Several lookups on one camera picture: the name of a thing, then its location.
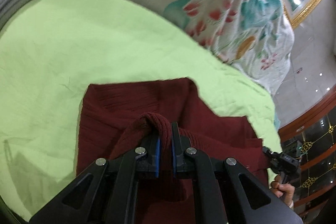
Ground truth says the dark red knit sweater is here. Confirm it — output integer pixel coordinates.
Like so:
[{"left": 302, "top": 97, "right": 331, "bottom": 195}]
[{"left": 77, "top": 78, "right": 269, "bottom": 223}]

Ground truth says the person's right hand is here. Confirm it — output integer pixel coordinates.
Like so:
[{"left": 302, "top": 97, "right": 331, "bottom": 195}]
[{"left": 270, "top": 175, "right": 295, "bottom": 209}]

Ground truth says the dark wooden glass cabinet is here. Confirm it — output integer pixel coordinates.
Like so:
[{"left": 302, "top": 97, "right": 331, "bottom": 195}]
[{"left": 279, "top": 87, "right": 335, "bottom": 223}]

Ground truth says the light green bed sheet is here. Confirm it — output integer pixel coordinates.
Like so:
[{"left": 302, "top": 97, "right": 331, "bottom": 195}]
[{"left": 1, "top": 0, "right": 281, "bottom": 220}]

